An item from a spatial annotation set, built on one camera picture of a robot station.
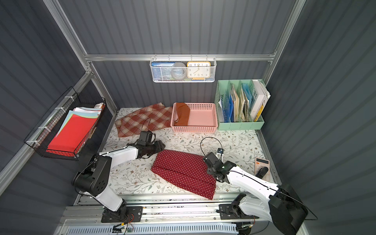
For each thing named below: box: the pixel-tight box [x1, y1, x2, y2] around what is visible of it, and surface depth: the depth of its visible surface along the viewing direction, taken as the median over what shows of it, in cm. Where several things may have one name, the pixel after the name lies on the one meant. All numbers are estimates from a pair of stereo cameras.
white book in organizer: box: [250, 79, 271, 122], surface depth 101 cm
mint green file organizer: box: [214, 79, 271, 131], surface depth 104 cm
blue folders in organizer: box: [221, 93, 235, 123], surface depth 104 cm
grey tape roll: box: [170, 61, 188, 81], surface depth 89 cm
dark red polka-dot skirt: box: [150, 149, 217, 201], surface depth 86 cm
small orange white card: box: [254, 157, 271, 183], surface depth 91 cm
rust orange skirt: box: [173, 102, 191, 126], surface depth 117 cm
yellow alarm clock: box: [187, 61, 212, 81], surface depth 90 cm
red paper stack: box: [46, 107, 102, 157], surface depth 76 cm
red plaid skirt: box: [115, 102, 173, 138], surface depth 114 cm
